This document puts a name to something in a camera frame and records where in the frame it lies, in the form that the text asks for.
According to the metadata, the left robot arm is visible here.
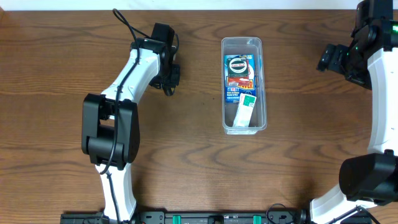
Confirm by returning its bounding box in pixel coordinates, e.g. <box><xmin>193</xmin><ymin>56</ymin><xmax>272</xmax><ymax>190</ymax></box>
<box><xmin>81</xmin><ymin>23</ymin><xmax>180</xmax><ymax>223</ymax></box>

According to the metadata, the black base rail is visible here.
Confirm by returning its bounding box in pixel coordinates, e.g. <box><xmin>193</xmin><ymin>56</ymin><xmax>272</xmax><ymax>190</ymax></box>
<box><xmin>60</xmin><ymin>208</ymin><xmax>373</xmax><ymax>224</ymax></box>

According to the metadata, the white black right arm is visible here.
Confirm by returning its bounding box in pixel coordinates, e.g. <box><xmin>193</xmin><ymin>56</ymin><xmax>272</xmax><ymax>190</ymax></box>
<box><xmin>302</xmin><ymin>0</ymin><xmax>397</xmax><ymax>223</ymax></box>

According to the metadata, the green round tin box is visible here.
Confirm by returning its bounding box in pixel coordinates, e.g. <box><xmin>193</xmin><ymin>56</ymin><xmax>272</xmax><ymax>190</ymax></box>
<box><xmin>227</xmin><ymin>57</ymin><xmax>249</xmax><ymax>78</ymax></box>

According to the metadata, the dark bottle white cap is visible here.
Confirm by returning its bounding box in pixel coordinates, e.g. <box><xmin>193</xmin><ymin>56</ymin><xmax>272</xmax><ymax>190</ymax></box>
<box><xmin>162</xmin><ymin>86</ymin><xmax>175</xmax><ymax>96</ymax></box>

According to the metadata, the red medicine box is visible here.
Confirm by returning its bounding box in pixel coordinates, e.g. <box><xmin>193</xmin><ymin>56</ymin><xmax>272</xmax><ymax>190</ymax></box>
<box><xmin>226</xmin><ymin>60</ymin><xmax>254</xmax><ymax>89</ymax></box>

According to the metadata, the clear plastic container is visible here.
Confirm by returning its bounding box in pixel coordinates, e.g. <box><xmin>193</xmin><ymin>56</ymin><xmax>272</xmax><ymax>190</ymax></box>
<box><xmin>221</xmin><ymin>37</ymin><xmax>267</xmax><ymax>134</ymax></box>

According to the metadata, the blue Kool Fever box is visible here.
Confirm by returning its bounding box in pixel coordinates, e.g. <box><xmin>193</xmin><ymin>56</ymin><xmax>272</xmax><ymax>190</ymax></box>
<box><xmin>224</xmin><ymin>54</ymin><xmax>256</xmax><ymax>103</ymax></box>

